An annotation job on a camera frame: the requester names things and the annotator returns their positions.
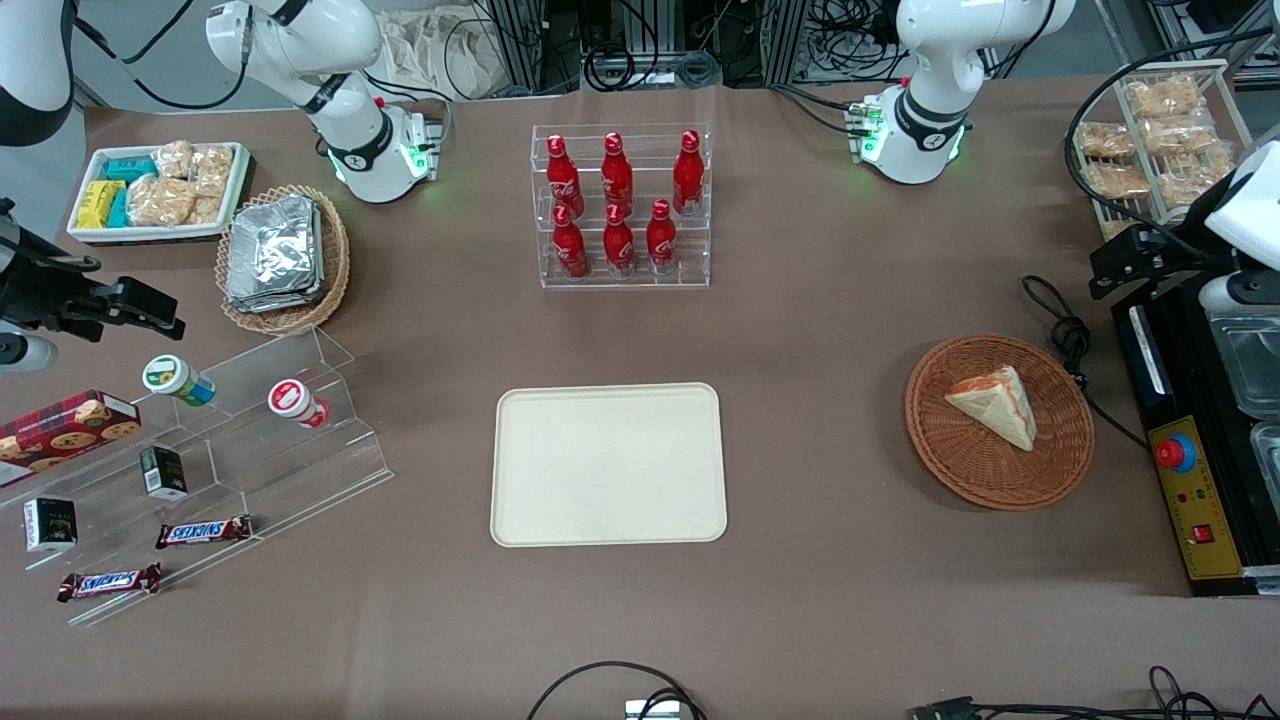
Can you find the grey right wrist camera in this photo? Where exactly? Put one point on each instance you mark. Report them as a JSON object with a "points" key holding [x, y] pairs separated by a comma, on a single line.
{"points": [[25, 353]]}

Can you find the triangular sandwich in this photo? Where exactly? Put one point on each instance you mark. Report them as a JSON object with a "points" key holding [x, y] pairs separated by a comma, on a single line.
{"points": [[995, 405]]}

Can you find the white cloth bag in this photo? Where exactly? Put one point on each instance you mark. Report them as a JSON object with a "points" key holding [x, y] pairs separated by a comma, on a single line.
{"points": [[440, 50]]}

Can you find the red cola bottle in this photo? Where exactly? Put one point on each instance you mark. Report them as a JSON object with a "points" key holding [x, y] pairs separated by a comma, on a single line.
{"points": [[688, 175], [570, 250], [617, 175], [619, 245], [660, 240], [563, 180]]}

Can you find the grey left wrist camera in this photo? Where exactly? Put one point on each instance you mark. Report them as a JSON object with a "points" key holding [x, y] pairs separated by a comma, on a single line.
{"points": [[1225, 293]]}

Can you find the oval tan wicker basket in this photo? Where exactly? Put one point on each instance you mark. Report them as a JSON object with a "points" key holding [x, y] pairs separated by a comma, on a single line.
{"points": [[335, 260]]}

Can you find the yellow snack packet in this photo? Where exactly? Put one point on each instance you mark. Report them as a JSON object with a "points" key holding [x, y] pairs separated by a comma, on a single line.
{"points": [[98, 203]]}

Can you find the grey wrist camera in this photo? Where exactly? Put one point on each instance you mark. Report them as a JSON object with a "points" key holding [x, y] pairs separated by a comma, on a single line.
{"points": [[25, 353], [1225, 293]]}

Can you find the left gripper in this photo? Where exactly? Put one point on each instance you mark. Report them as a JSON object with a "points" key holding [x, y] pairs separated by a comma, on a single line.
{"points": [[1172, 257]]}

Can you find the Snickers chocolate bar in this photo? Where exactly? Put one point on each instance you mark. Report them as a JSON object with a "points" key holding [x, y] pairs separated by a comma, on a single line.
{"points": [[203, 531], [110, 582]]}

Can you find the rice cracker snack bag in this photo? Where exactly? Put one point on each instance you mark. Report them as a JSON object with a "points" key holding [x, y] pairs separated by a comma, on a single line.
{"points": [[1105, 141], [1117, 180], [1178, 135], [212, 170], [1190, 180], [174, 160], [206, 210], [1163, 96], [160, 202]]}

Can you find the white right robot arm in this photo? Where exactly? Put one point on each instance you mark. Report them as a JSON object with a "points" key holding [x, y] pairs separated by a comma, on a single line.
{"points": [[300, 40]]}

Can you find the red emergency stop button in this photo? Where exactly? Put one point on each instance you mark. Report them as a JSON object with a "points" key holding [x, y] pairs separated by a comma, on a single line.
{"points": [[1175, 454]]}

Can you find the teal snack packet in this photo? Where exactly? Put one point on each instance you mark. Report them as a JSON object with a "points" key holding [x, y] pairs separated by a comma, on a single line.
{"points": [[119, 210], [130, 169]]}

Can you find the small silver device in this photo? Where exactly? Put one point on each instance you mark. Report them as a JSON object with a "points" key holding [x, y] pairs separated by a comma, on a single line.
{"points": [[652, 710]]}

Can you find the cream plastic serving tray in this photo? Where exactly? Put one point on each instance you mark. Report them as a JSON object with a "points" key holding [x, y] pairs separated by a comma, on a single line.
{"points": [[608, 465]]}

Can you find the clear plastic container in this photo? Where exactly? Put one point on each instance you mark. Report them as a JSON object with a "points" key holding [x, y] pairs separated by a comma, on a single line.
{"points": [[1250, 365], [1268, 455]]}

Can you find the white rectangular snack bin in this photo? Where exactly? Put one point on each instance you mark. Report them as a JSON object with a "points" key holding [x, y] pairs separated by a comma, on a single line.
{"points": [[150, 234]]}

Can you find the small black drink carton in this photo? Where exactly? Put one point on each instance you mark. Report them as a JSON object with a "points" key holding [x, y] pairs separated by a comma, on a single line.
{"points": [[50, 525], [163, 472]]}

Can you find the red lid yogurt cup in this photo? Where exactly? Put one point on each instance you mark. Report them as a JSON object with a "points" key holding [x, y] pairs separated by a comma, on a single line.
{"points": [[290, 398]]}

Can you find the black machine with yellow panel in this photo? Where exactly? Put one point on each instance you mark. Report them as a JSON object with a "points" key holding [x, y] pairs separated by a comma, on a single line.
{"points": [[1200, 500]]}

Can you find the round brown wicker basket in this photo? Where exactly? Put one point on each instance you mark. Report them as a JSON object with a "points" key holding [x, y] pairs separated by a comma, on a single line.
{"points": [[960, 460]]}

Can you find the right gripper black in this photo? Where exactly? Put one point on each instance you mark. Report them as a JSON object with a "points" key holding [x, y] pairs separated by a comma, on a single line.
{"points": [[40, 292]]}

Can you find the red tartan cookie box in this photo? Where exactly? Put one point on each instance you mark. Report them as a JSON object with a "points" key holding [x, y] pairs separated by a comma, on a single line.
{"points": [[60, 435]]}

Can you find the clear acrylic stepped shelf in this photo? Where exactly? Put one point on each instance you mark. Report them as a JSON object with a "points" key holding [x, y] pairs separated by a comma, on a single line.
{"points": [[280, 470]]}

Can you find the green lid yogurt cup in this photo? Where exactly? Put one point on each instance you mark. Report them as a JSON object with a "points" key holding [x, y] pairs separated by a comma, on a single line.
{"points": [[170, 377]]}

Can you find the clear acrylic bottle rack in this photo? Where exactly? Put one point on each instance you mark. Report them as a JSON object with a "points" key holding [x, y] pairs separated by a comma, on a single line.
{"points": [[690, 270]]}

